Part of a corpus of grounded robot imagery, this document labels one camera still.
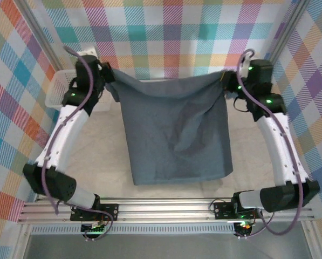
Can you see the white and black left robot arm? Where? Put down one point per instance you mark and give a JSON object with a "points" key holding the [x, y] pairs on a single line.
{"points": [[67, 135]]}

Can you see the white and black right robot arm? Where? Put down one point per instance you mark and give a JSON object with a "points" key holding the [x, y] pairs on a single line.
{"points": [[274, 140]]}

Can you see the white plastic mesh basket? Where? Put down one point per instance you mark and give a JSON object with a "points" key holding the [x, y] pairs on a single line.
{"points": [[58, 89]]}

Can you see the aluminium frame post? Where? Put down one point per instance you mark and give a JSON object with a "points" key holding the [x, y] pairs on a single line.
{"points": [[290, 27], [39, 29]]}

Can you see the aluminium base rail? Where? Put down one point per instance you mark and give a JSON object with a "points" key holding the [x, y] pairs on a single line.
{"points": [[163, 210]]}

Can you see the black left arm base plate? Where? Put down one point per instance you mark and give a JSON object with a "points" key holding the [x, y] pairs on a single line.
{"points": [[110, 210]]}

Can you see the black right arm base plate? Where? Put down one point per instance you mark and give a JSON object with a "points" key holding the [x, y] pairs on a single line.
{"points": [[222, 209]]}

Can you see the grey t-shirt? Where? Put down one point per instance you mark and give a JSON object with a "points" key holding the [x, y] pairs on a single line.
{"points": [[171, 135]]}

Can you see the grey metal plate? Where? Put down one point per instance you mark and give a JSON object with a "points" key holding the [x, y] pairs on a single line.
{"points": [[163, 248]]}

